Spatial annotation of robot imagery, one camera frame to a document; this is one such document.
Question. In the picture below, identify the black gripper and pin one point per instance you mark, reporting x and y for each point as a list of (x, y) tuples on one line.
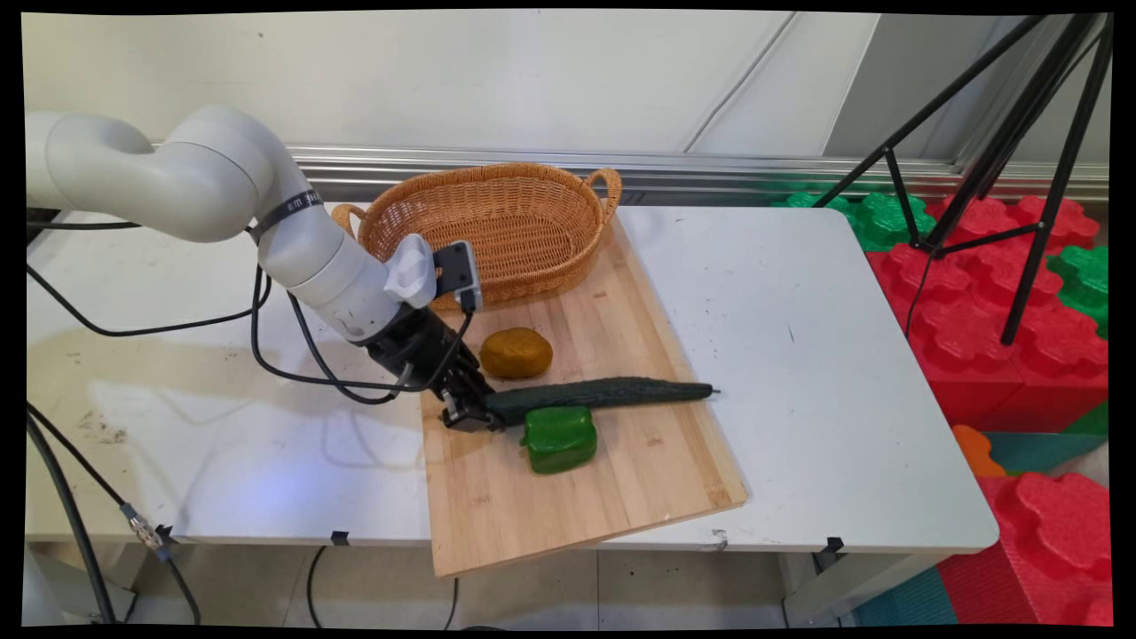
[(426, 351)]

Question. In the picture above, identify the dark green toy cucumber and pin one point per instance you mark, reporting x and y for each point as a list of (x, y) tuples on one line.
[(603, 392)]

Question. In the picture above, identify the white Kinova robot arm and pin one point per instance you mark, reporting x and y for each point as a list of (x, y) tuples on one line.
[(204, 177)]

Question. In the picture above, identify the brown toy potato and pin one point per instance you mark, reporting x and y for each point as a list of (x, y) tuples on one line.
[(516, 352)]

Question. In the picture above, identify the green toy bell pepper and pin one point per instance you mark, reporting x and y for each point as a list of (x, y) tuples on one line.
[(559, 439)]

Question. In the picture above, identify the wooden cutting board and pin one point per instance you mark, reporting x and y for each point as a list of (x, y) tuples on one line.
[(586, 479)]

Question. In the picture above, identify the woven wicker basket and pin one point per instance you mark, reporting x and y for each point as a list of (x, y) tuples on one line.
[(524, 226)]

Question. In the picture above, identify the white table leg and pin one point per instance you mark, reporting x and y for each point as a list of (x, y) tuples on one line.
[(852, 590)]

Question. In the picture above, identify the orange foam piece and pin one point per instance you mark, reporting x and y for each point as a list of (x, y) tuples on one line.
[(974, 451)]

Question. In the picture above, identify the large red foam block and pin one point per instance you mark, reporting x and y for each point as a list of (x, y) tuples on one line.
[(985, 311)]

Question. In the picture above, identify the teal foam mat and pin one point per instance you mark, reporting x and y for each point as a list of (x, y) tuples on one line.
[(1038, 449)]

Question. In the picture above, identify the black tripod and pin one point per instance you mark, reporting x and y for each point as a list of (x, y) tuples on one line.
[(1029, 133)]

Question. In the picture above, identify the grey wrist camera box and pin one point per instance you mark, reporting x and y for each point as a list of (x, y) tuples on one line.
[(460, 269)]

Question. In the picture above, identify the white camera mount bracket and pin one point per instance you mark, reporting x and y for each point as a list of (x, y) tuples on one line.
[(410, 277)]

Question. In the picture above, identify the aluminium wall rail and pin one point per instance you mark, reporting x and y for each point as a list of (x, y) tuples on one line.
[(710, 170)]

